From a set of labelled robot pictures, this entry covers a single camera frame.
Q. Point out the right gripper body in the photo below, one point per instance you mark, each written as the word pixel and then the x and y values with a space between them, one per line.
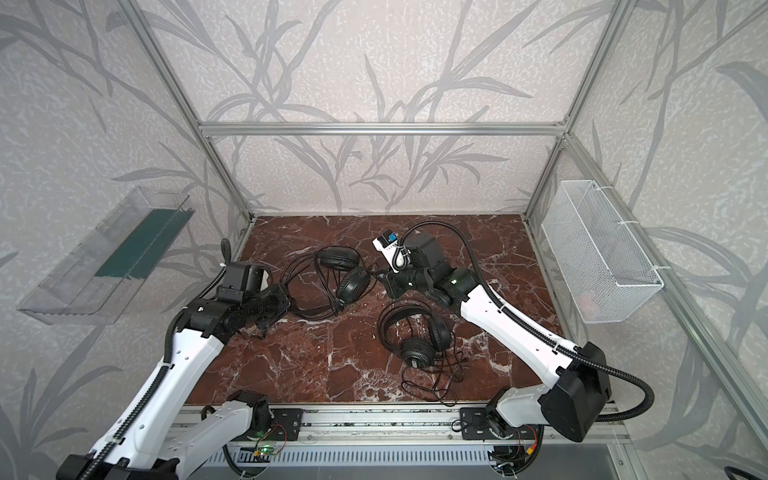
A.
pixel 393 282

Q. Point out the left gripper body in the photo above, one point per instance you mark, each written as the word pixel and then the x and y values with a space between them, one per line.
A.
pixel 271 305

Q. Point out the black headphones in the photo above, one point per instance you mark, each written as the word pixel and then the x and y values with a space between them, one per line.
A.
pixel 344 278
pixel 427 347

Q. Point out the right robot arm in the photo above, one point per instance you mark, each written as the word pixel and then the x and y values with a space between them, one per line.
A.
pixel 577 388

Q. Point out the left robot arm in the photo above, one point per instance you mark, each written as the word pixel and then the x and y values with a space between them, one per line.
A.
pixel 135 446

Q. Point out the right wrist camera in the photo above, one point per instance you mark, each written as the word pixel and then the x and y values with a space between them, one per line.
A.
pixel 388 244

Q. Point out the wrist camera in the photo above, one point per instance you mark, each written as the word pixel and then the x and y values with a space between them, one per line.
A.
pixel 388 244
pixel 241 281

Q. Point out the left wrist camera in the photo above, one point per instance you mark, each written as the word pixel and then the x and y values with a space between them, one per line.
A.
pixel 241 281

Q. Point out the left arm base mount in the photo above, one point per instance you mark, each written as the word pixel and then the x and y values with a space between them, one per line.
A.
pixel 284 427

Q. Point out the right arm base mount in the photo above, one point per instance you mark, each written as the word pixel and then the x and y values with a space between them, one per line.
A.
pixel 473 424

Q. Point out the clear plastic wall bin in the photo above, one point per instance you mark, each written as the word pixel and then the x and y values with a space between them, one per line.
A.
pixel 95 283

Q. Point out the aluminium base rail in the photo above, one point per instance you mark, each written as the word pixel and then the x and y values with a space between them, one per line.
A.
pixel 348 424

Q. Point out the white wire mesh basket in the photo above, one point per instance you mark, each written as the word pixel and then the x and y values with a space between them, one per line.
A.
pixel 608 274

